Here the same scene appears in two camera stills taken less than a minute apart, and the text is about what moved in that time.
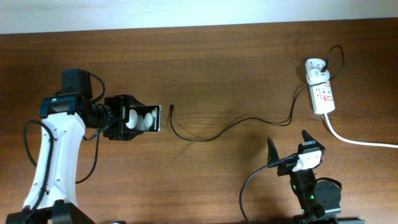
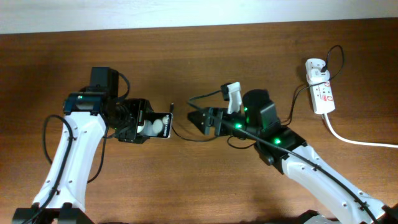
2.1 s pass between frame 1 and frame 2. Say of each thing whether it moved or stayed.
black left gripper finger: moved
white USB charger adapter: stayed
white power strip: stayed
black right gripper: moved
